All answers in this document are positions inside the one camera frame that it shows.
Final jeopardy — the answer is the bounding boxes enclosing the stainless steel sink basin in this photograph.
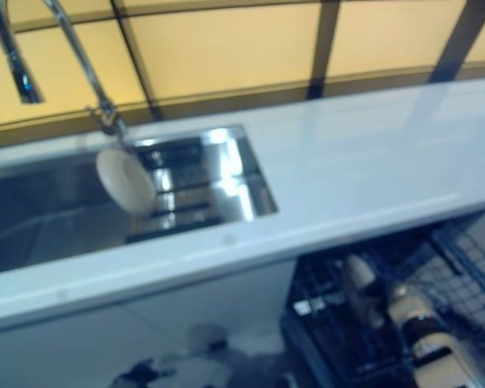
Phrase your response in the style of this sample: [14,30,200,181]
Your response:
[0,124,280,276]

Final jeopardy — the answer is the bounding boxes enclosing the dark wire cup rack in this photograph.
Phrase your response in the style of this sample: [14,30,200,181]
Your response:
[427,217,485,337]

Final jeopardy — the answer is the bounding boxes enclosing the chrome gooseneck kitchen faucet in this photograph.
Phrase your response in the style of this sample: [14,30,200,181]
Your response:
[0,0,129,143]

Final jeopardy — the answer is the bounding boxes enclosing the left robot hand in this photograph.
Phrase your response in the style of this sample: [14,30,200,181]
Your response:
[115,361,162,388]

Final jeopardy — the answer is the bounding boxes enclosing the dark wire plate rack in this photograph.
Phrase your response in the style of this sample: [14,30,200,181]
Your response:
[289,242,429,388]

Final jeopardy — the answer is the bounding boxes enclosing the black sink drying rack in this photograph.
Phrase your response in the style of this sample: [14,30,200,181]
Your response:
[124,136,244,244]

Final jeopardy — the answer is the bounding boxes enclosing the black built-in dishwasher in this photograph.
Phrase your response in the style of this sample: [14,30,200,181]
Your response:
[280,208,485,388]

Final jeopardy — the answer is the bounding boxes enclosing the white round plate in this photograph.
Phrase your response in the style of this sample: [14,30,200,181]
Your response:
[344,253,386,330]
[95,146,158,215]

